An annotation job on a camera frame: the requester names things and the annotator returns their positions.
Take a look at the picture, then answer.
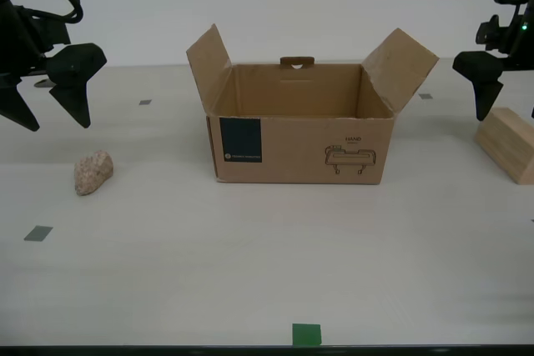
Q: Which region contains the pinkish speckled granite rock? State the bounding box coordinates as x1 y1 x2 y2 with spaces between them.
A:
73 149 114 197

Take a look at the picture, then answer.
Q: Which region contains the light wooden block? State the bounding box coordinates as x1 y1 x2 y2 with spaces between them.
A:
473 107 534 186

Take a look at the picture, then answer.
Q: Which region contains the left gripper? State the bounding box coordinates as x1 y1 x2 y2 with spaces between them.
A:
0 0 108 132

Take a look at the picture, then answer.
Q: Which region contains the green tape square marker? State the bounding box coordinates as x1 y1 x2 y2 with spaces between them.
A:
291 323 323 346

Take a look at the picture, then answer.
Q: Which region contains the brown cardboard box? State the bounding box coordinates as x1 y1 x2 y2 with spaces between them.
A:
185 23 440 185

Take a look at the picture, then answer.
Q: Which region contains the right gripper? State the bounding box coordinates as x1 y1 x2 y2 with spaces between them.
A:
452 1 534 123

